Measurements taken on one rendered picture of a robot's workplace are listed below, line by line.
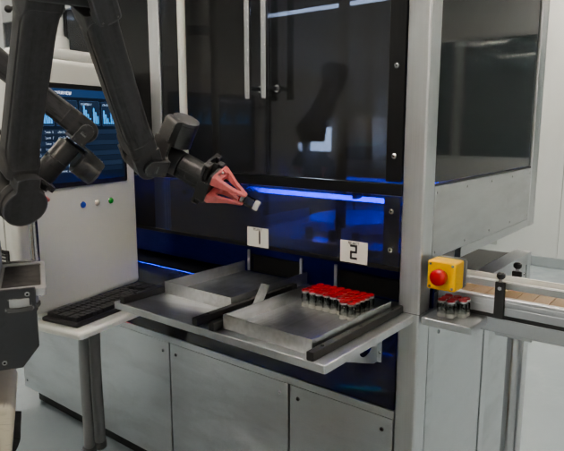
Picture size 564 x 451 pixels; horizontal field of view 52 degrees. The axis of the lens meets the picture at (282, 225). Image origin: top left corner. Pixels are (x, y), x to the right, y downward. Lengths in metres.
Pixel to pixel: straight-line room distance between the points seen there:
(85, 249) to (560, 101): 4.93
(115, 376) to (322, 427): 1.03
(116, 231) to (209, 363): 0.55
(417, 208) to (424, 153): 0.13
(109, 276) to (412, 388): 1.06
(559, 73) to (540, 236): 1.55
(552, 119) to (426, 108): 4.67
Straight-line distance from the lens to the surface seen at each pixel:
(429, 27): 1.46
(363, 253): 1.55
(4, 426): 1.34
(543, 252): 6.19
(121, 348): 2.42
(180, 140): 1.21
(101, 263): 2.00
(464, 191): 1.69
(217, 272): 1.83
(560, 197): 6.08
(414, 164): 1.45
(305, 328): 1.38
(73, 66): 1.91
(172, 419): 2.31
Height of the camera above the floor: 1.35
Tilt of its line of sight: 10 degrees down
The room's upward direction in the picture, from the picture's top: straight up
